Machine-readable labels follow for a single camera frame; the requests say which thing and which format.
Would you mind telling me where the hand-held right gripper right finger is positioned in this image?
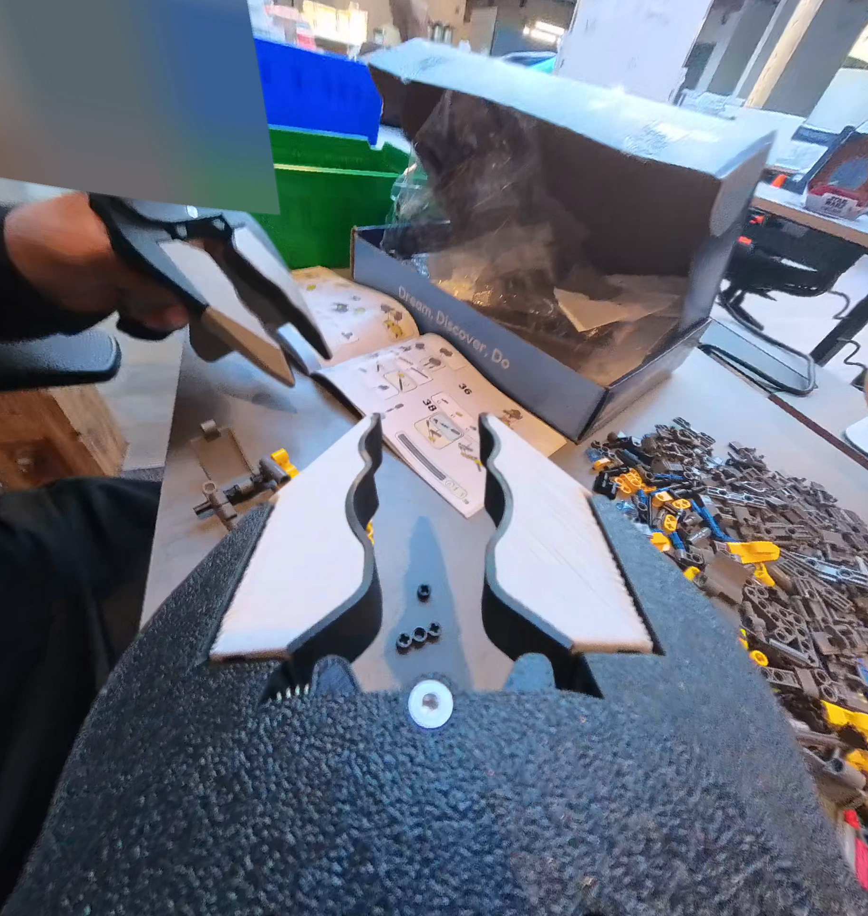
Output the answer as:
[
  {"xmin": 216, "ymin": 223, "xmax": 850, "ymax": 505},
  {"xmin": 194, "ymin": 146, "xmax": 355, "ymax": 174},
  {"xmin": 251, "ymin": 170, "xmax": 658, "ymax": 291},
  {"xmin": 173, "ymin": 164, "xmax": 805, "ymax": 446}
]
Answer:
[{"xmin": 477, "ymin": 416, "xmax": 657, "ymax": 659}]

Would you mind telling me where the instruction booklet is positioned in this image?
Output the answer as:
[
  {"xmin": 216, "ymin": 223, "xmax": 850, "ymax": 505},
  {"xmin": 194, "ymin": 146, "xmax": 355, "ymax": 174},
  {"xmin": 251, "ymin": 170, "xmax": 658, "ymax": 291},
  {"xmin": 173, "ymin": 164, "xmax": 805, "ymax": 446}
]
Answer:
[{"xmin": 281, "ymin": 265, "xmax": 572, "ymax": 520}]

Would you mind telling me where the black chair armrest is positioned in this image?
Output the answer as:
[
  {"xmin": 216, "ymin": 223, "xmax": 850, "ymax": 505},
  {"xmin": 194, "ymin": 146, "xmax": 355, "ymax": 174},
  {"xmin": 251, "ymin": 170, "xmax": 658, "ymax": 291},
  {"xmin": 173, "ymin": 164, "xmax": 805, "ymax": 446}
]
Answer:
[{"xmin": 0, "ymin": 330, "xmax": 124, "ymax": 397}]

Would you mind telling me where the person's left hand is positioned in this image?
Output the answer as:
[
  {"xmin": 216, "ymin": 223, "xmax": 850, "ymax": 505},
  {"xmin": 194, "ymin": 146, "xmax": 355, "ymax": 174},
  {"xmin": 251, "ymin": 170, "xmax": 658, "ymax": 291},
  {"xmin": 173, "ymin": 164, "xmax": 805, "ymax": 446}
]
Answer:
[{"xmin": 2, "ymin": 194, "xmax": 195, "ymax": 337}]

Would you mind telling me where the background wooden table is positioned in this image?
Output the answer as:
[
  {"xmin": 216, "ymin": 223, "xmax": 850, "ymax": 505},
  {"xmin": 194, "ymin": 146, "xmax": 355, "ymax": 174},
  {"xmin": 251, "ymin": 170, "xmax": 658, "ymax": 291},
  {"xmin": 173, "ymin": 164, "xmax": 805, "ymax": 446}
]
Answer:
[{"xmin": 749, "ymin": 108, "xmax": 868, "ymax": 261}]

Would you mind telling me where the pile of small building bricks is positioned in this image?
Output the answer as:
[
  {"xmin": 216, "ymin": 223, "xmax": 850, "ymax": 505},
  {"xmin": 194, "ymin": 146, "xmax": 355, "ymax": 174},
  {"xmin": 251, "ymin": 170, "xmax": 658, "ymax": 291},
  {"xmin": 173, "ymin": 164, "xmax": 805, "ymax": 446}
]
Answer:
[{"xmin": 585, "ymin": 418, "xmax": 868, "ymax": 867}]

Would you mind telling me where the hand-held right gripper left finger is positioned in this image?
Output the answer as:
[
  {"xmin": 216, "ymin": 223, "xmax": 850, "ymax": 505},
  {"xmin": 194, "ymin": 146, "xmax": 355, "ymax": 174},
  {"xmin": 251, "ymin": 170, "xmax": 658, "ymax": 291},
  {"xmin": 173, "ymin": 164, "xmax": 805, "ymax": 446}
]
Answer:
[{"xmin": 208, "ymin": 416, "xmax": 386, "ymax": 666}]

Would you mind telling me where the small grey brick piece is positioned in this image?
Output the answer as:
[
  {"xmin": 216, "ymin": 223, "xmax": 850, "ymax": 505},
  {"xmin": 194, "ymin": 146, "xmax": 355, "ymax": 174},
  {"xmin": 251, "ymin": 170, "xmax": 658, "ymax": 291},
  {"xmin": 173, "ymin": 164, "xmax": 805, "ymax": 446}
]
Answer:
[{"xmin": 394, "ymin": 622, "xmax": 445, "ymax": 654}]

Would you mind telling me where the black flat tray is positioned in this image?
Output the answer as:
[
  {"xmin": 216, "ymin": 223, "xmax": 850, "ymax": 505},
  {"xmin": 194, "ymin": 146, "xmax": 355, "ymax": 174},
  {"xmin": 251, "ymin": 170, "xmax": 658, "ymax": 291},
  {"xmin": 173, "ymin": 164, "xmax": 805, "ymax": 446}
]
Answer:
[{"xmin": 698, "ymin": 317, "xmax": 820, "ymax": 399}]

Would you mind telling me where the person's black clothing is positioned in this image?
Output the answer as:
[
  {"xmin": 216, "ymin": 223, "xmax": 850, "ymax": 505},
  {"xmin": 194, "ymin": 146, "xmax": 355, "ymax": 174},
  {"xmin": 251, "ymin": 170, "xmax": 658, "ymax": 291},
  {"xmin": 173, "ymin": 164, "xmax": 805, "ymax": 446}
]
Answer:
[{"xmin": 0, "ymin": 477, "xmax": 166, "ymax": 916}]

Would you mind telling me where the blue plastic bin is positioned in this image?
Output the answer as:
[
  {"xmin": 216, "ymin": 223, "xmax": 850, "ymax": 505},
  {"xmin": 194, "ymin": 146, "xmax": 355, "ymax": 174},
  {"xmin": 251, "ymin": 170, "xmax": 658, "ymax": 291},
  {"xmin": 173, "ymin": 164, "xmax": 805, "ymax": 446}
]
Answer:
[{"xmin": 253, "ymin": 36, "xmax": 386, "ymax": 146}]

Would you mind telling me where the grey and yellow brick assembly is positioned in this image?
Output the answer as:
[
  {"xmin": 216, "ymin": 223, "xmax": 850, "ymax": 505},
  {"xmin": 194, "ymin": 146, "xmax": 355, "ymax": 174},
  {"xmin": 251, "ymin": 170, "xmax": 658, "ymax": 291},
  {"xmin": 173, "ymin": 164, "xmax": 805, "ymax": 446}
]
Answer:
[{"xmin": 191, "ymin": 418, "xmax": 302, "ymax": 532}]

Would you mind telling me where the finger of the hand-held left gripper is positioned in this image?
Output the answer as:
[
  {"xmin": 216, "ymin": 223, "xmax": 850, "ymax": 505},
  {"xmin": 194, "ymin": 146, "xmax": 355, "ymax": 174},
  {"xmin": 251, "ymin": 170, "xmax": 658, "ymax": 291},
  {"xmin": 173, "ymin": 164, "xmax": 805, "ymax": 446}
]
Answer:
[
  {"xmin": 155, "ymin": 237, "xmax": 299, "ymax": 387},
  {"xmin": 223, "ymin": 225, "xmax": 335, "ymax": 362}
]

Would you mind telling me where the green plastic bin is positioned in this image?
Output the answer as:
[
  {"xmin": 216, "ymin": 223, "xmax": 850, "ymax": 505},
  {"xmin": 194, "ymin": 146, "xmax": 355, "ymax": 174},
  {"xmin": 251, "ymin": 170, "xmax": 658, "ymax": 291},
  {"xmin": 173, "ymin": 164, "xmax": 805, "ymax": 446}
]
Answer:
[{"xmin": 248, "ymin": 126, "xmax": 415, "ymax": 273}]

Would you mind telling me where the grey cardboard box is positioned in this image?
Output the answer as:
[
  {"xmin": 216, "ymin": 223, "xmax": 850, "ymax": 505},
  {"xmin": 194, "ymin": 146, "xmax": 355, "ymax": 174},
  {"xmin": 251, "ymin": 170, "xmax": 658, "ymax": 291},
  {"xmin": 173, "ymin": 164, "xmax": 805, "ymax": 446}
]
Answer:
[{"xmin": 351, "ymin": 39, "xmax": 780, "ymax": 445}]

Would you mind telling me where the grey desk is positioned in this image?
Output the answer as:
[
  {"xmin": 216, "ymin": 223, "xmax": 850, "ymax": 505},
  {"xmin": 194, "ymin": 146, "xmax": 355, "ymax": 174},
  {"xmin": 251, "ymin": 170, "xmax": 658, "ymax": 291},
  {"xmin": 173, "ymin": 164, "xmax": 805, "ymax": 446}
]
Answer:
[{"xmin": 138, "ymin": 337, "xmax": 868, "ymax": 916}]

